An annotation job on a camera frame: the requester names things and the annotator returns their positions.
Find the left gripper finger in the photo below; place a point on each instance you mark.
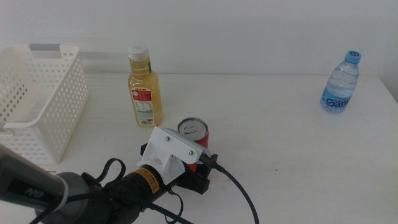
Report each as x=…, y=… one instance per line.
x=144, y=149
x=202, y=174

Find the red soda can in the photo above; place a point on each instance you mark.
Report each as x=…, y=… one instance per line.
x=192, y=129

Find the yellow juice bottle white cap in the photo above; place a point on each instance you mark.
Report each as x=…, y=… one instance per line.
x=145, y=90

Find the clear water bottle blue cap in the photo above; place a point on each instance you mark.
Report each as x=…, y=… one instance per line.
x=339, y=90

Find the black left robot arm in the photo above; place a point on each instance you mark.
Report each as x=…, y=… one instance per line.
x=31, y=186

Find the white perforated plastic basket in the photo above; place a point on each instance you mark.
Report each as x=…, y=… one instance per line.
x=66, y=93

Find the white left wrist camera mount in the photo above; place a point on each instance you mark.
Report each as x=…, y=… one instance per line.
x=174, y=146

